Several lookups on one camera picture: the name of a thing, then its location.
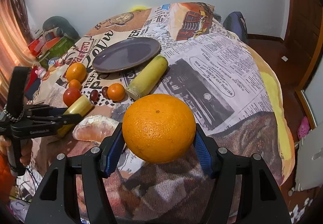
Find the orange curtain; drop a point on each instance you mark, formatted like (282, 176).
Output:
(14, 50)

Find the brown wooden door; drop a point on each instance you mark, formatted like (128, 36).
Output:
(303, 39)

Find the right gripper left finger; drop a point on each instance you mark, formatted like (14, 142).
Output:
(55, 201)

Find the green box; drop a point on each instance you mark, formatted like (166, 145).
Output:
(58, 49)

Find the grey green neck pillow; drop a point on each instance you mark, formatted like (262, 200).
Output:
(63, 24)

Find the large orange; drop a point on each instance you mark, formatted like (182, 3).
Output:
(158, 128)

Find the dark purple plate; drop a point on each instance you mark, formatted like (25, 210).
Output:
(126, 54)

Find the red grape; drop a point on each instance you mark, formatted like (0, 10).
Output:
(104, 92)
(94, 95)

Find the orange red box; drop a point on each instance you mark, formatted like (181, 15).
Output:
(43, 43)

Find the peeled grapefruit segment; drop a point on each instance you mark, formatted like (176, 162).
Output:
(94, 128)

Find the short yellow banana piece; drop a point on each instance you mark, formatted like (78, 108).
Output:
(81, 106)

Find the long yellow-green banana piece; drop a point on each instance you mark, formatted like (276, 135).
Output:
(147, 79)

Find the pink toy figure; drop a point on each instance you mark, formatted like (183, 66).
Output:
(40, 72)

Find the small tangerine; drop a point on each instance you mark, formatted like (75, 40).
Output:
(74, 83)
(116, 92)

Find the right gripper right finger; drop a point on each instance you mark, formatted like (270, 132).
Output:
(261, 200)

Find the red tomato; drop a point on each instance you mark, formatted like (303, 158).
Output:
(70, 96)

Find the newspaper print bed blanket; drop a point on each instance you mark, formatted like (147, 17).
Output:
(234, 95)

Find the Dole sticker orange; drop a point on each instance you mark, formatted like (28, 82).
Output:
(76, 71)

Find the yellow round object behind bed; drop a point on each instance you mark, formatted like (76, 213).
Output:
(138, 8)

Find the left hand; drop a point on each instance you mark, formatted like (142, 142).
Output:
(25, 151)

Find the pink slipper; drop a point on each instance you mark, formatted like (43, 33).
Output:
(303, 128)

